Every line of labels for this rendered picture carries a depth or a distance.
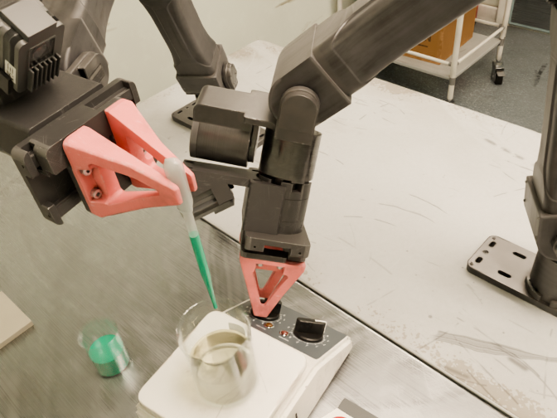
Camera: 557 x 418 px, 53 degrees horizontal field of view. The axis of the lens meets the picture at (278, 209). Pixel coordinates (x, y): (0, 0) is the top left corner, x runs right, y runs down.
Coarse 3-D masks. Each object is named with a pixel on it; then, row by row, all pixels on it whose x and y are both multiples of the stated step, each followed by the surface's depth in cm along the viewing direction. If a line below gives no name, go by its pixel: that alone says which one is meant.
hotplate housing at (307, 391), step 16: (336, 352) 58; (320, 368) 54; (336, 368) 59; (304, 384) 53; (320, 384) 56; (288, 400) 51; (304, 400) 53; (144, 416) 52; (288, 416) 51; (304, 416) 55
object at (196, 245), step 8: (192, 240) 39; (200, 240) 40; (192, 248) 40; (200, 248) 40; (200, 256) 40; (200, 264) 41; (200, 272) 42; (208, 272) 42; (208, 280) 42; (208, 288) 43; (216, 304) 45
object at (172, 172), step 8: (168, 160) 35; (168, 168) 35; (176, 168) 35; (168, 176) 35; (176, 176) 35; (176, 184) 35; (184, 184) 36; (184, 192) 36; (184, 200) 36; (184, 208) 37
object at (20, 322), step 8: (0, 296) 73; (0, 304) 72; (8, 304) 71; (0, 312) 71; (8, 312) 70; (16, 312) 70; (0, 320) 70; (8, 320) 69; (16, 320) 69; (24, 320) 69; (0, 328) 69; (8, 328) 68; (16, 328) 68; (24, 328) 69; (0, 336) 68; (8, 336) 68; (16, 336) 68; (0, 344) 67
